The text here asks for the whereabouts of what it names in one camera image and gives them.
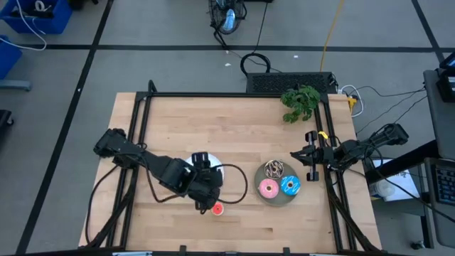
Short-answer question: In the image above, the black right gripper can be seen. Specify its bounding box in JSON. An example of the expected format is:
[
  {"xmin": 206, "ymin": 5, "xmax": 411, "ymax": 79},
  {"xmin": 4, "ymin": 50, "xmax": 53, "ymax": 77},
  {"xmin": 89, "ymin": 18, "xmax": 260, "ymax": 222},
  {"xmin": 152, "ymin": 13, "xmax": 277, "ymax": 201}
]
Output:
[{"xmin": 290, "ymin": 129, "xmax": 336, "ymax": 183}]

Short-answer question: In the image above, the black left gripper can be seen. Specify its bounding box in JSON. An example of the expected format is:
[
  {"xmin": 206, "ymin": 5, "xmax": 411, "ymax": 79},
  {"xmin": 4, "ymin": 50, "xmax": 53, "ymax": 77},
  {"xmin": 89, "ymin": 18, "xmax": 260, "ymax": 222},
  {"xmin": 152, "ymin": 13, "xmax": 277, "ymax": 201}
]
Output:
[{"xmin": 186, "ymin": 151, "xmax": 224, "ymax": 215}]

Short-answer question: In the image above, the large blue iced donut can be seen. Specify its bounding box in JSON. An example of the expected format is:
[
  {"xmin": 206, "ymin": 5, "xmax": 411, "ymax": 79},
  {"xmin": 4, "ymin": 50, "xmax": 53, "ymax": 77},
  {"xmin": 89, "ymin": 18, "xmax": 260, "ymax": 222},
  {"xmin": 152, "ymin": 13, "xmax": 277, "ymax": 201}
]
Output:
[{"xmin": 279, "ymin": 175, "xmax": 302, "ymax": 197}]

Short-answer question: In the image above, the large chocolate iced donut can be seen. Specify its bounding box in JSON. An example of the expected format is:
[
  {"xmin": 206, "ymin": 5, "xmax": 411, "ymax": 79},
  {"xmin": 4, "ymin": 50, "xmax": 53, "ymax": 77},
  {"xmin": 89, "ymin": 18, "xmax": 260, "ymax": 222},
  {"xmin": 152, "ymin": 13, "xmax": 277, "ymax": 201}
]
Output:
[{"xmin": 263, "ymin": 159, "xmax": 285, "ymax": 180}]

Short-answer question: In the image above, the large pink iced donut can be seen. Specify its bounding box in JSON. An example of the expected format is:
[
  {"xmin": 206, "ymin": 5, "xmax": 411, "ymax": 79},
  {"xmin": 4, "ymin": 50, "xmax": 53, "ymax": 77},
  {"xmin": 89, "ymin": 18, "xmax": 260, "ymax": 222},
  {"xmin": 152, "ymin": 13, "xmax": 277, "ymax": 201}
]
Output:
[{"xmin": 258, "ymin": 178, "xmax": 280, "ymax": 200}]

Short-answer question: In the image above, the grey round plate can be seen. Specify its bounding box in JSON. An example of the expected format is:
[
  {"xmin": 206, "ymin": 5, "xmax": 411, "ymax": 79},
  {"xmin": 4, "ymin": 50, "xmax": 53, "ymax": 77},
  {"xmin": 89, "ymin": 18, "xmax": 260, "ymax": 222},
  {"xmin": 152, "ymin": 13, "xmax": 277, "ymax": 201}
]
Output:
[{"xmin": 253, "ymin": 159, "xmax": 303, "ymax": 207}]

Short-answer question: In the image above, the green potted plant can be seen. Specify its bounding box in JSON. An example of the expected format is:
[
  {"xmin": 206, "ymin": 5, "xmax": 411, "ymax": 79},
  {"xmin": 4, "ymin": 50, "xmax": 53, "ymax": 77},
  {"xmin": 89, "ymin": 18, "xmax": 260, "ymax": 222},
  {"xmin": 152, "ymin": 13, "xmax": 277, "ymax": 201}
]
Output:
[{"xmin": 279, "ymin": 84, "xmax": 321, "ymax": 124}]

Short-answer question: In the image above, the white tape roll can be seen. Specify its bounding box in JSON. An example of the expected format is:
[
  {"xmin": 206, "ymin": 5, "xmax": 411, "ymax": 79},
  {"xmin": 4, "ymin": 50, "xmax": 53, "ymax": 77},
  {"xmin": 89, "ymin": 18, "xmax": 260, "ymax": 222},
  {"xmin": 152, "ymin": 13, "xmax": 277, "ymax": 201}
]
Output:
[{"xmin": 375, "ymin": 178, "xmax": 396, "ymax": 198}]

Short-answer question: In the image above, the white paper sheet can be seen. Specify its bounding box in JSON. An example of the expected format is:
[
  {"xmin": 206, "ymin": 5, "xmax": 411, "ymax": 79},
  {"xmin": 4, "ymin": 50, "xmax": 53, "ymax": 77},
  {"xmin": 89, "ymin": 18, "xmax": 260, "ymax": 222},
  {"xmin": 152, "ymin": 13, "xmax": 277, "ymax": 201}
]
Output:
[{"xmin": 368, "ymin": 159, "xmax": 422, "ymax": 203}]

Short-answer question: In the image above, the black diagonal desk bar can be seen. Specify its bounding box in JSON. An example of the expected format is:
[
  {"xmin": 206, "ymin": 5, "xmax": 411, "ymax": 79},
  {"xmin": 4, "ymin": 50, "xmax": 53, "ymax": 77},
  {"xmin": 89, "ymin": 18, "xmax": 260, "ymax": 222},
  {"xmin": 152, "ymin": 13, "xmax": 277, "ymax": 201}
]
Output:
[{"xmin": 365, "ymin": 140, "xmax": 438, "ymax": 184}]

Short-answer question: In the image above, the grey side desk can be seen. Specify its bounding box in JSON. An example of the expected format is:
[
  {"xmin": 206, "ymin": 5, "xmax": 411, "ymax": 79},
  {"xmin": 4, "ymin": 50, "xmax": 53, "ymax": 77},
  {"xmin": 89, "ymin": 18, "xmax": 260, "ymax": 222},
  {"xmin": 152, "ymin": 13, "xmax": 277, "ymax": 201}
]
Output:
[{"xmin": 422, "ymin": 69, "xmax": 455, "ymax": 161}]

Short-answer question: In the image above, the black laptop keyboard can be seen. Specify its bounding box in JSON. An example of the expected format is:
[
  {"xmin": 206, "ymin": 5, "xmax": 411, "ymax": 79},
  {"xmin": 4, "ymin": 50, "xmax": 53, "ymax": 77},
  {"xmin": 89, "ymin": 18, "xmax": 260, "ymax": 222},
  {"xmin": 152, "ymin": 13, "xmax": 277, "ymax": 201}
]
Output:
[{"xmin": 424, "ymin": 157, "xmax": 455, "ymax": 250}]

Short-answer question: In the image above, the black floor fan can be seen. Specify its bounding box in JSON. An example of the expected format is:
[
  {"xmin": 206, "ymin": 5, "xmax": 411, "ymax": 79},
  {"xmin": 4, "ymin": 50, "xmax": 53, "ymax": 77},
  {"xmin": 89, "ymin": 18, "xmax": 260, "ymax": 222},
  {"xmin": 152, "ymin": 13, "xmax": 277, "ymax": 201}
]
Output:
[{"xmin": 208, "ymin": 0, "xmax": 248, "ymax": 36}]

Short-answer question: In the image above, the black monitor device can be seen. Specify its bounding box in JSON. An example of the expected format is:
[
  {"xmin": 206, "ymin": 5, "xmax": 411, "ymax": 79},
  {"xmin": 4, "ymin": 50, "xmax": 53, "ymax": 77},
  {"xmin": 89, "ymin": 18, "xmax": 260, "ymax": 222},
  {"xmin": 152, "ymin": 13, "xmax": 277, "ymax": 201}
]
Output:
[{"xmin": 436, "ymin": 51, "xmax": 455, "ymax": 104}]

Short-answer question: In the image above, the black chair base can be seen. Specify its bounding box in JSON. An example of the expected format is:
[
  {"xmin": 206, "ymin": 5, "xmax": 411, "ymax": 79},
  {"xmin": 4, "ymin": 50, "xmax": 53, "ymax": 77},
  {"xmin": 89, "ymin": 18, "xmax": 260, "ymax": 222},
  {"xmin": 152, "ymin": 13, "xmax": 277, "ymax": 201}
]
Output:
[{"xmin": 0, "ymin": 109, "xmax": 15, "ymax": 129}]

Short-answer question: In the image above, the grey floor plate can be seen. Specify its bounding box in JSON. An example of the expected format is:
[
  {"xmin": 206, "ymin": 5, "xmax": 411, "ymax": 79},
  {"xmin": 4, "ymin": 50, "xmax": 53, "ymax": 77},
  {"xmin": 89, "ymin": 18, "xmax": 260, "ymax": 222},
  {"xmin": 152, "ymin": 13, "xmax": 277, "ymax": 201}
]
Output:
[{"xmin": 0, "ymin": 79, "xmax": 33, "ymax": 92}]

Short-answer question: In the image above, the large blue storage bin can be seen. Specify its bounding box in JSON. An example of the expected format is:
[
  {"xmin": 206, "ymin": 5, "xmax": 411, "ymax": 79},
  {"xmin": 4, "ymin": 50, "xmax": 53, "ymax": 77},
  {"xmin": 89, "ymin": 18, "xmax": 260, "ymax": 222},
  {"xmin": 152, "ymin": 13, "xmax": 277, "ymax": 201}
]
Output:
[{"xmin": 0, "ymin": 0, "xmax": 74, "ymax": 36}]

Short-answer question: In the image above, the black metal rig frame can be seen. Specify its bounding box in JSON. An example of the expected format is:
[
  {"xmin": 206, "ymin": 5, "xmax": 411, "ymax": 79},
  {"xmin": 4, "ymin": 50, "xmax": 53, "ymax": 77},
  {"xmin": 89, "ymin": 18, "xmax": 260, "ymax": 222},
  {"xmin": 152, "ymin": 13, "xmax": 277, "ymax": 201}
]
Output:
[{"xmin": 78, "ymin": 79, "xmax": 387, "ymax": 254}]

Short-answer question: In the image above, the coiled black floor cable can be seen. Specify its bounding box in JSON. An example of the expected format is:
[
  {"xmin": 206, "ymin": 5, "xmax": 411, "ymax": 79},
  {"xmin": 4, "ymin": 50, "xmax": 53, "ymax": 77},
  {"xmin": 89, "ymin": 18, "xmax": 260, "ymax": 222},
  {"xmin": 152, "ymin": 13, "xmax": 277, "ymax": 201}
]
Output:
[{"xmin": 240, "ymin": 52, "xmax": 272, "ymax": 76}]

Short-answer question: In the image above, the yellow floor cable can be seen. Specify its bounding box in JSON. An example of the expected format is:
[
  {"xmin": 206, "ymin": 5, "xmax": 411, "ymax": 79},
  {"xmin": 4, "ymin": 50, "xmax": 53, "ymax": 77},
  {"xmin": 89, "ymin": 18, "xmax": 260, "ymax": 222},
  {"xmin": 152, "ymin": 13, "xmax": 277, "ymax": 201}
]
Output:
[{"xmin": 319, "ymin": 0, "xmax": 346, "ymax": 73}]

